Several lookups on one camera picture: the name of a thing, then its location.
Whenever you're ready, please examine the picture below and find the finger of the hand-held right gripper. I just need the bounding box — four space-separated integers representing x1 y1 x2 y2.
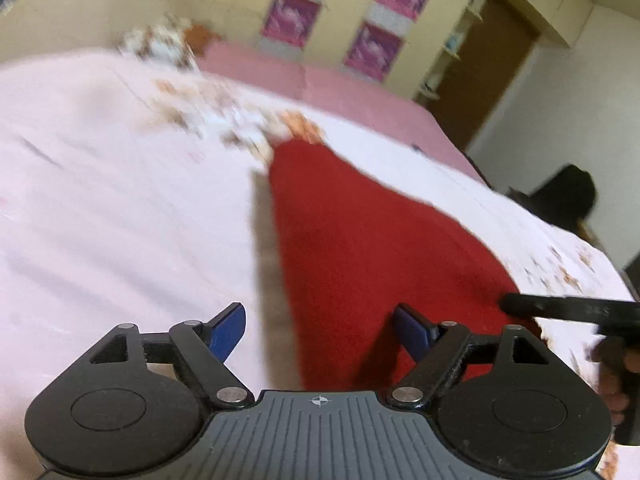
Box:
501 292 603 322

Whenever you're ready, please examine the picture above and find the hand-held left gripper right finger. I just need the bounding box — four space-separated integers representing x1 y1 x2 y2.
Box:
387 302 556 411

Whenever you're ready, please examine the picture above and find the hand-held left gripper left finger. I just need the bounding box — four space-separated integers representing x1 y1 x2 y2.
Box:
89 301 253 411

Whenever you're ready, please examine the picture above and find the red cloth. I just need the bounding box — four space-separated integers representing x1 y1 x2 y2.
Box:
267 140 544 391

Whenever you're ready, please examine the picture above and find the person's right hand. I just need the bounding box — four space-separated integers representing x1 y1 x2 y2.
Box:
591 335 627 415

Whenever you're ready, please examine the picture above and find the black chair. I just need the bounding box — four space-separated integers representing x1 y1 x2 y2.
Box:
505 164 599 237

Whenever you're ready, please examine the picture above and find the white floral bedsheet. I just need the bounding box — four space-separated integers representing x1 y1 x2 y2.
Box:
0 47 640 480

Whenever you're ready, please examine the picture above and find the pink bedsheet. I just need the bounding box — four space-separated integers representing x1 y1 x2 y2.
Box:
195 41 487 182

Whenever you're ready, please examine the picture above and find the brown wooden door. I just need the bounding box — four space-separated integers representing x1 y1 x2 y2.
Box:
425 0 540 152

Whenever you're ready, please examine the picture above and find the cream open shelf unit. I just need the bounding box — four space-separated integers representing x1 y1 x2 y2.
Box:
412 0 488 104

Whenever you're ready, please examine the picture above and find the orange pillow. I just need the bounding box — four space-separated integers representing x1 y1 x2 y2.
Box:
184 24 224 57

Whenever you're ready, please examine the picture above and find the floral pillow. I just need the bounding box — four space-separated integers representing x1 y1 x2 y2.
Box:
119 16 197 70

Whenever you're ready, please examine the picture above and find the cream wardrobe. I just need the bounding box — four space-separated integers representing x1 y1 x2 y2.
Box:
165 0 596 106

